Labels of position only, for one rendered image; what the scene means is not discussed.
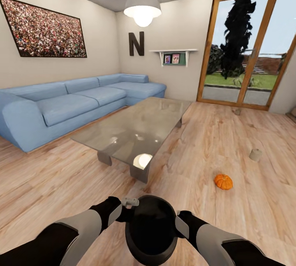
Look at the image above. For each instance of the pillar candle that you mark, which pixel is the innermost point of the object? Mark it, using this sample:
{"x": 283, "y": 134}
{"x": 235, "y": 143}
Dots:
{"x": 238, "y": 112}
{"x": 255, "y": 154}

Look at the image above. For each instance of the pumpkin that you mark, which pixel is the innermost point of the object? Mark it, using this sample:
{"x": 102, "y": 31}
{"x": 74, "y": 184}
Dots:
{"x": 223, "y": 182}

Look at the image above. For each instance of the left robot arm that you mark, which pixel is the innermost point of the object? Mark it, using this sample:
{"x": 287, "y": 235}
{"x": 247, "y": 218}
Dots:
{"x": 65, "y": 242}

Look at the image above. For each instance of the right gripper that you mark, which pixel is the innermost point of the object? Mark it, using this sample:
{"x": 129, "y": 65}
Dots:
{"x": 173, "y": 231}

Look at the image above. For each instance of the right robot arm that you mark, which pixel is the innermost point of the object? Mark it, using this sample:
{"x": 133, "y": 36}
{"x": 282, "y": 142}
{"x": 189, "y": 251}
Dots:
{"x": 216, "y": 246}

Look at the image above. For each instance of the cauldron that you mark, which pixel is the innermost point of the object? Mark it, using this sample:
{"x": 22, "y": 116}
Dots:
{"x": 148, "y": 236}

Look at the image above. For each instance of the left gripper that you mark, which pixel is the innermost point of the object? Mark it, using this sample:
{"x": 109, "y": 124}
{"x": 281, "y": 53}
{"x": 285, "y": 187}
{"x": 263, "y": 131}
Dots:
{"x": 128, "y": 215}

